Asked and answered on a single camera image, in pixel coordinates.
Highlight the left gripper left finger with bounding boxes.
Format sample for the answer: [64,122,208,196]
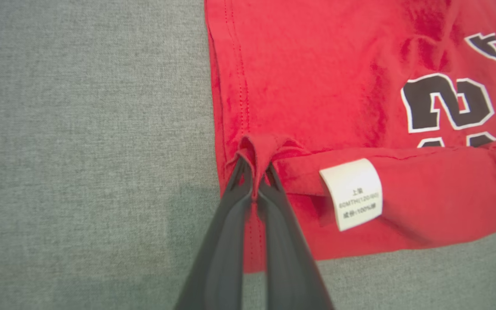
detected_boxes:
[174,156,256,310]

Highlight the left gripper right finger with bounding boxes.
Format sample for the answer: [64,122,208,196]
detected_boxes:
[257,163,335,310]

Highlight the red basketball jersey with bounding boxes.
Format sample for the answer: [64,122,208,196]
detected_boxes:
[204,0,496,274]

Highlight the grey fabric sofa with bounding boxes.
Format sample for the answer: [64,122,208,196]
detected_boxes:
[0,0,496,310]

